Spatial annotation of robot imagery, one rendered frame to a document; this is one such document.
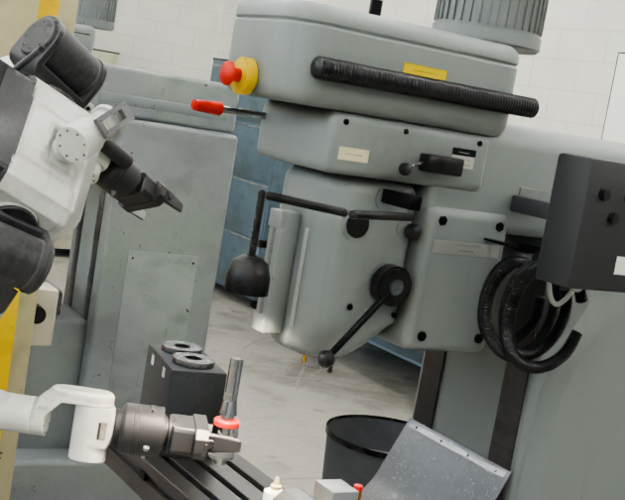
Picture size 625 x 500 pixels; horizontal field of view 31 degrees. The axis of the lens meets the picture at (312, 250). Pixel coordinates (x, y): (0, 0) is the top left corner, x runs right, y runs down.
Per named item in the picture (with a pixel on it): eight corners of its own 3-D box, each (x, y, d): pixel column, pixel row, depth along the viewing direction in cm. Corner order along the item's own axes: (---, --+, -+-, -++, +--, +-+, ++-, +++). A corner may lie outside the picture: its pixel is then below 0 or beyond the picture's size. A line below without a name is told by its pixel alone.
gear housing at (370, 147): (324, 173, 180) (335, 110, 179) (252, 154, 200) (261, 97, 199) (484, 193, 198) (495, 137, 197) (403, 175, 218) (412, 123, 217)
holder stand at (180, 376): (158, 456, 234) (173, 363, 231) (136, 423, 254) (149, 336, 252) (213, 459, 238) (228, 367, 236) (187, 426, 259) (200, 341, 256)
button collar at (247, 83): (244, 94, 180) (250, 57, 180) (227, 91, 185) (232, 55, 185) (255, 96, 181) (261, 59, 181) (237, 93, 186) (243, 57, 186)
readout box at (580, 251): (571, 291, 177) (598, 158, 175) (533, 278, 185) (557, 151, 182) (658, 297, 188) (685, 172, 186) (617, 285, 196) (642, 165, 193)
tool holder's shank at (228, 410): (223, 422, 198) (233, 360, 197) (214, 417, 201) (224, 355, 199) (239, 422, 200) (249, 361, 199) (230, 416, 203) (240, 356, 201)
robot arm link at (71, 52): (-1, 70, 208) (57, 55, 202) (12, 32, 213) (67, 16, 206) (41, 106, 217) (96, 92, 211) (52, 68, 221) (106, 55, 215)
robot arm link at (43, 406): (112, 397, 194) (34, 385, 193) (104, 448, 194) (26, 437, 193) (118, 391, 200) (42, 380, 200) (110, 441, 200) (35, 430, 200)
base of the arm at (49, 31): (-7, 70, 206) (36, 71, 199) (23, 14, 210) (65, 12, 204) (47, 117, 217) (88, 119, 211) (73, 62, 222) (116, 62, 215)
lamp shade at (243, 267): (214, 288, 181) (220, 250, 180) (240, 286, 187) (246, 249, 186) (251, 298, 177) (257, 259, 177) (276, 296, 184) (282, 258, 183)
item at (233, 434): (215, 461, 198) (220, 429, 197) (202, 452, 202) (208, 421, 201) (238, 460, 201) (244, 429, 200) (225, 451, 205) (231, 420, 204)
